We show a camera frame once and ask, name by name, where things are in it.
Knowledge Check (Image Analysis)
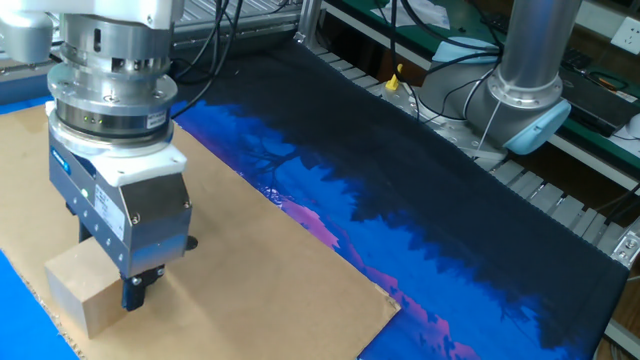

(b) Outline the white zip tie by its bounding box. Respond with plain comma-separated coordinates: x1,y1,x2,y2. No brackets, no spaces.
477,99,503,154

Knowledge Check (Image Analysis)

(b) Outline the white wall socket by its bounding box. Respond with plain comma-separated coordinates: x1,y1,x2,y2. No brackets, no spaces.
610,16,640,56

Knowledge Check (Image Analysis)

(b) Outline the green workbench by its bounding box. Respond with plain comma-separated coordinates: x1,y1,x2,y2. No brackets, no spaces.
322,0,640,191

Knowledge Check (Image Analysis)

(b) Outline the black flat device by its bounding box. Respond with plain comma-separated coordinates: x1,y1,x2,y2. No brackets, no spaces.
559,64,640,139

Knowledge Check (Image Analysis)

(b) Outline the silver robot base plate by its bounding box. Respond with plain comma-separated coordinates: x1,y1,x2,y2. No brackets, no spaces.
379,82,509,161

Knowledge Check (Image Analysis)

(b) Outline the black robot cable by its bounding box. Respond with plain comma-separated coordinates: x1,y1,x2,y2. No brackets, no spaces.
169,0,504,126

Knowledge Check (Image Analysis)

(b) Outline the silver Schunk gripper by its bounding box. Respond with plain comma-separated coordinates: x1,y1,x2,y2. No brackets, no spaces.
45,102,194,312

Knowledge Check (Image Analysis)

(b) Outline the large wooden cube block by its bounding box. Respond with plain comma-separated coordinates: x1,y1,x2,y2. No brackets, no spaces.
44,237,130,340

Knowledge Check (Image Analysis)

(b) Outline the blue forest print cloth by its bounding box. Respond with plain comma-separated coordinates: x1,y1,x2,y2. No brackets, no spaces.
0,42,630,360

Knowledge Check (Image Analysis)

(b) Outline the small yellow object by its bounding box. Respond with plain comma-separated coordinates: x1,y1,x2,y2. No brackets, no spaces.
382,63,416,101

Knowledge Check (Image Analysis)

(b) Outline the brown cardboard sheet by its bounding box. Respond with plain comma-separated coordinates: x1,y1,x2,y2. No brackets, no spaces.
0,104,401,360

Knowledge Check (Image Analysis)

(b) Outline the white paper sheet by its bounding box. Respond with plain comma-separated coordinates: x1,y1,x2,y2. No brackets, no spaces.
370,0,451,30

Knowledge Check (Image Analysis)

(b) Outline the plain aluminium post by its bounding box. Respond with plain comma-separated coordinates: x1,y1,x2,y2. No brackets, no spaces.
293,0,324,44

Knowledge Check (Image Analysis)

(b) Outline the aluminium table rail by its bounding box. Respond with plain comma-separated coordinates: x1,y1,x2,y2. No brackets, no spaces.
172,0,304,66

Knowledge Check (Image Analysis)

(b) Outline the aluminium corner bracket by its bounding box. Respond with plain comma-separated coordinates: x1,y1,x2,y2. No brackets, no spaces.
610,229,640,266

